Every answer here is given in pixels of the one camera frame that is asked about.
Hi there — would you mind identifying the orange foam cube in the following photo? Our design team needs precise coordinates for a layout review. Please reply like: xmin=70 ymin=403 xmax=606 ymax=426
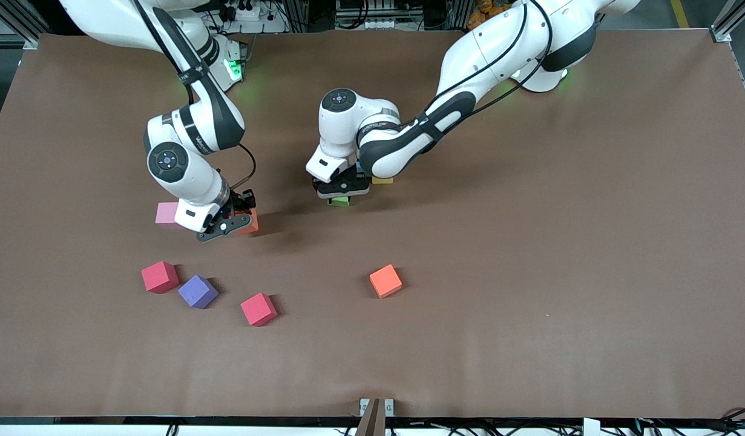
xmin=236 ymin=209 xmax=260 ymax=237
xmin=369 ymin=264 xmax=404 ymax=299

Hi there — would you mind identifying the purple foam cube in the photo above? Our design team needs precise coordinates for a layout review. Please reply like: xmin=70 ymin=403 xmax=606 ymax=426
xmin=177 ymin=274 xmax=220 ymax=310

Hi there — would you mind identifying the pink foam cube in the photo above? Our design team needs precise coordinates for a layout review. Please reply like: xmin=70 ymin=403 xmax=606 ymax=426
xmin=155 ymin=202 xmax=180 ymax=228

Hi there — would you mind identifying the red foam cube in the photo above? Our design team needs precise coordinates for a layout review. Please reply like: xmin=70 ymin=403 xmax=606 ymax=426
xmin=239 ymin=291 xmax=279 ymax=328
xmin=141 ymin=260 xmax=180 ymax=295

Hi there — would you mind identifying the white power strip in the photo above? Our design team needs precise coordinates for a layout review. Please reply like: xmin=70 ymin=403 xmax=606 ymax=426
xmin=218 ymin=0 xmax=288 ymax=35

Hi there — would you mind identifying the orange snack bags pile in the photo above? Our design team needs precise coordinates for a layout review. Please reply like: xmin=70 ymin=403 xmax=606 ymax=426
xmin=466 ymin=0 xmax=518 ymax=31

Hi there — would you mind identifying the brown table mat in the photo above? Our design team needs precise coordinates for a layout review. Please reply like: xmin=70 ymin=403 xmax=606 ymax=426
xmin=0 ymin=30 xmax=745 ymax=420

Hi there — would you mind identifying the silver metal bracket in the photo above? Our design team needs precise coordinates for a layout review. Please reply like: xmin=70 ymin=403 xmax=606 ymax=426
xmin=359 ymin=398 xmax=395 ymax=418

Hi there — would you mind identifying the grey camera stand pole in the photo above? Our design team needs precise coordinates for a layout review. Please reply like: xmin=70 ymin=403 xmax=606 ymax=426
xmin=355 ymin=398 xmax=382 ymax=436

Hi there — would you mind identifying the aluminium frame post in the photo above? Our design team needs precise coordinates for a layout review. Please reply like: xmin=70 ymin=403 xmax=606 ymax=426
xmin=710 ymin=0 xmax=745 ymax=43
xmin=0 ymin=0 xmax=61 ymax=50

